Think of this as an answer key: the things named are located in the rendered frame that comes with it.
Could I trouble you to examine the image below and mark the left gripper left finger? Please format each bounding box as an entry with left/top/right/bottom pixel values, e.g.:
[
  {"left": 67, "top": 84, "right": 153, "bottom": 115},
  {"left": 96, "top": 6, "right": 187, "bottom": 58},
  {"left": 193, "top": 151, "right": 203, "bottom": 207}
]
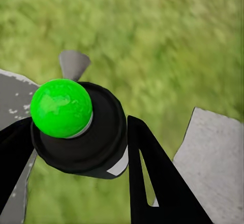
[{"left": 0, "top": 117, "right": 34, "bottom": 214}]

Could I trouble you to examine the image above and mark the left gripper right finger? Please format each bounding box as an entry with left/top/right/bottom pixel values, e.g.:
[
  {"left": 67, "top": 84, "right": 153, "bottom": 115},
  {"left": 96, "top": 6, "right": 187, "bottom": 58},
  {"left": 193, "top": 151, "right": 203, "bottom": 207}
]
[{"left": 127, "top": 116, "right": 213, "bottom": 224}]

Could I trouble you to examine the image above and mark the insectifuge atomizer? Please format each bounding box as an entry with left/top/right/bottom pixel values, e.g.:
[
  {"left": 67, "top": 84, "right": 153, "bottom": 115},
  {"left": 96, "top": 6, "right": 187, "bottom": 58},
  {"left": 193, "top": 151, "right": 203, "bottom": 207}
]
[{"left": 30, "top": 50, "right": 129, "bottom": 179}]

